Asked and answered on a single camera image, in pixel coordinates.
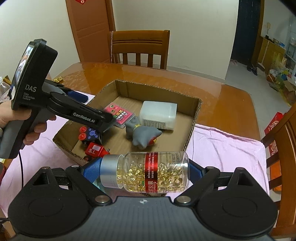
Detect wooden chair far side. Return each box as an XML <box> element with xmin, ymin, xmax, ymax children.
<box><xmin>108</xmin><ymin>30</ymin><xmax>170</xmax><ymax>70</ymax></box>

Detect wooden chair right side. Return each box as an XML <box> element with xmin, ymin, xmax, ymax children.
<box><xmin>261</xmin><ymin>105</ymin><xmax>296</xmax><ymax>239</ymax></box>

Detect grey cat figurine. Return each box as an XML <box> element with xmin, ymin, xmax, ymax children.
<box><xmin>125</xmin><ymin>116</ymin><xmax>162</xmax><ymax>150</ymax></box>

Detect cardboard box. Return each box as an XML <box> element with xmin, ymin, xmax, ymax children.
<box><xmin>52</xmin><ymin>79</ymin><xmax>203</xmax><ymax>166</ymax></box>

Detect red door decoration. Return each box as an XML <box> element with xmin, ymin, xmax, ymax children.
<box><xmin>75</xmin><ymin>0</ymin><xmax>86</xmax><ymax>4</ymax></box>

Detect wooden chair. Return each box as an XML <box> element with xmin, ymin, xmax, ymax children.
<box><xmin>108</xmin><ymin>30</ymin><xmax>170</xmax><ymax>70</ymax></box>
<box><xmin>261</xmin><ymin>105</ymin><xmax>296</xmax><ymax>239</ymax></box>

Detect white plastic container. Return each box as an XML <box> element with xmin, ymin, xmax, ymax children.
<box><xmin>138</xmin><ymin>101</ymin><xmax>177</xmax><ymax>131</ymax></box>

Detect red toy block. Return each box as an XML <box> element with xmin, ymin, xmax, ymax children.
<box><xmin>83</xmin><ymin>142</ymin><xmax>110</xmax><ymax>162</ymax></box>

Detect pink tablecloth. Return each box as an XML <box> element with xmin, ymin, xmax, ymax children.
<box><xmin>1</xmin><ymin>118</ymin><xmax>269</xmax><ymax>215</ymax></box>

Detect capsule bottle silver cap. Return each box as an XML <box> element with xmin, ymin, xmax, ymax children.
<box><xmin>99</xmin><ymin>152</ymin><xmax>190</xmax><ymax>194</ymax></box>

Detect wooden door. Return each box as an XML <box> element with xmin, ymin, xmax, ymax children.
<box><xmin>66</xmin><ymin>0</ymin><xmax>115</xmax><ymax>63</ymax></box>

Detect person's left hand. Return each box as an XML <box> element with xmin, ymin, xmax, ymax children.
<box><xmin>1</xmin><ymin>100</ymin><xmax>56</xmax><ymax>148</ymax></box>

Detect card box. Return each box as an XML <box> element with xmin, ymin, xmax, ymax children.
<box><xmin>104</xmin><ymin>102</ymin><xmax>135</xmax><ymax>128</ymax></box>

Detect black toy car red wheels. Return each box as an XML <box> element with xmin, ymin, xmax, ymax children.
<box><xmin>78</xmin><ymin>126</ymin><xmax>102</xmax><ymax>146</ymax></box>

